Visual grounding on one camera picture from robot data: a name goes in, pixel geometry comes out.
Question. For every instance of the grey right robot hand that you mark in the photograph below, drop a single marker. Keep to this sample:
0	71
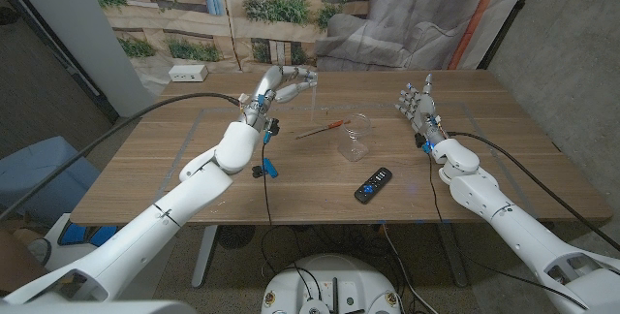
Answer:
425	110

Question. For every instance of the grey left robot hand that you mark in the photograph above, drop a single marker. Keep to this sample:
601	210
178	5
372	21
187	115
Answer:
271	88

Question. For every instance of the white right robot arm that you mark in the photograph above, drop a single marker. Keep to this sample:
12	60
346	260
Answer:
513	229

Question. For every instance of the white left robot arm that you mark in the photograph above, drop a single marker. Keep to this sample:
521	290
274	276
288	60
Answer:
145	236

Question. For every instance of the clear plastic beaker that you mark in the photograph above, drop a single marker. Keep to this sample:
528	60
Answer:
355	149

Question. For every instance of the black TV remote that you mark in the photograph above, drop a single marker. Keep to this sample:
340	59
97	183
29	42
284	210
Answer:
373	185

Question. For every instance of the grey tape strip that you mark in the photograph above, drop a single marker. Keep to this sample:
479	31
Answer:
186	140
477	120

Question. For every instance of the blue and black binder clip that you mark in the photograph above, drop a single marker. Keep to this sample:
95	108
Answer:
271	168

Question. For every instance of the white power strip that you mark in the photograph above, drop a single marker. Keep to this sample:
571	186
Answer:
188	73

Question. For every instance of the printed fabric backdrop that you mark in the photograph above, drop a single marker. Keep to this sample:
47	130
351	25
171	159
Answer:
339	23

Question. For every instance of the black backdrop stand pole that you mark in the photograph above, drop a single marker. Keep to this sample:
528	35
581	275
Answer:
512	13

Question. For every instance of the black round floor fan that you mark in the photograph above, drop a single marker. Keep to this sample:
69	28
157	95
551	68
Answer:
235	235

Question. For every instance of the white table leg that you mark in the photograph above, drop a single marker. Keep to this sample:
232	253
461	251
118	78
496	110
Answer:
203	260
455	260

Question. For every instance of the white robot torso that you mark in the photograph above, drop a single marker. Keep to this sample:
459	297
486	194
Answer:
334	275

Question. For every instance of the white pillar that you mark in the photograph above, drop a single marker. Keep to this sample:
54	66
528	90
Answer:
82	38

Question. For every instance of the white base with blue panels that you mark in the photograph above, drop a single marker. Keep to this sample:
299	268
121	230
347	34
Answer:
92	235

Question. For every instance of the blue-grey storage bin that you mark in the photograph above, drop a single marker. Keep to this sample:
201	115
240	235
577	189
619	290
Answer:
43	178

